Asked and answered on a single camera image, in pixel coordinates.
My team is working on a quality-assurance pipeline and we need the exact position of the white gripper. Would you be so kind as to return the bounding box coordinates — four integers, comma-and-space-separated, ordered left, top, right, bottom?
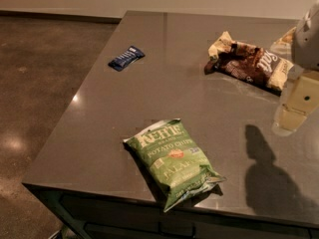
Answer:
270, 0, 319, 136

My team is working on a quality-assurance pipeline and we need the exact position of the brown salt chip bag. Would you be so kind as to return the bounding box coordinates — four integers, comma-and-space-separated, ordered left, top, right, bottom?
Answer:
204, 31, 293, 93

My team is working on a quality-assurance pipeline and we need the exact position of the green jalapeno chip bag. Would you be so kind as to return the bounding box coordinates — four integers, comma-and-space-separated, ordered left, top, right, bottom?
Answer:
124, 119, 225, 212

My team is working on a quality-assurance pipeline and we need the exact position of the small blue snack packet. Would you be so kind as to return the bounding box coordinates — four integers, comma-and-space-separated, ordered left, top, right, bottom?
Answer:
108, 46, 145, 72

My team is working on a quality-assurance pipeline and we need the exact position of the dark table frame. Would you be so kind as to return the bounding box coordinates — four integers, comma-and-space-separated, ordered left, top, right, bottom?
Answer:
24, 183, 319, 239

